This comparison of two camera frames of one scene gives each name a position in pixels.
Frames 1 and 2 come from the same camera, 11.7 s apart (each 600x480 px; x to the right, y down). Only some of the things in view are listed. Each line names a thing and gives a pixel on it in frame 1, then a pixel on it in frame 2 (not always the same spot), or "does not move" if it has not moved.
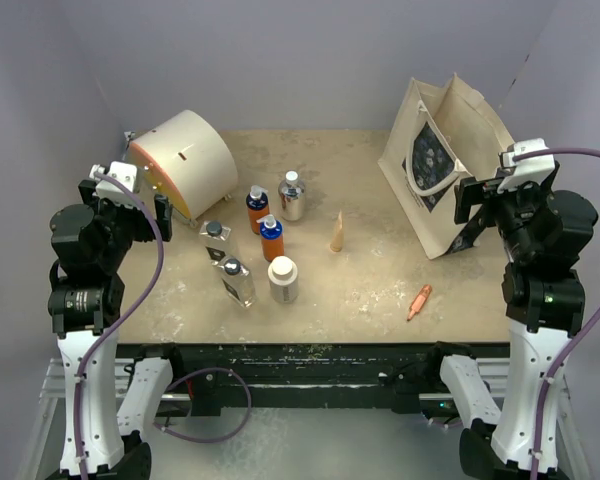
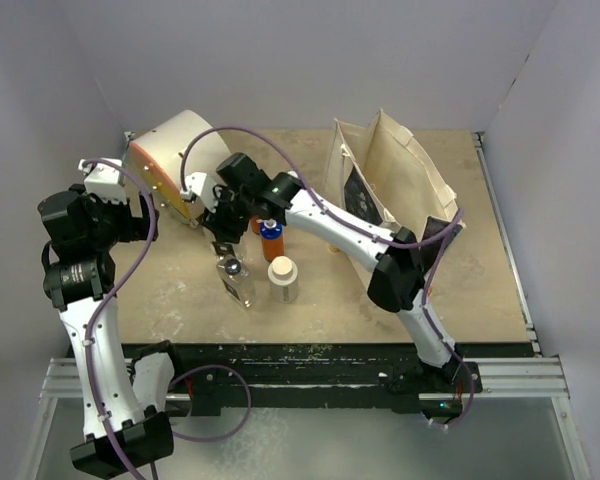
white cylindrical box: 191,158 does not move
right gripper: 491,197 to 219,222
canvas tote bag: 443,137 to 375,170
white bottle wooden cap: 283,275 does not move
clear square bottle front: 237,280 does not move
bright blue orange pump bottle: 272,239 does not move
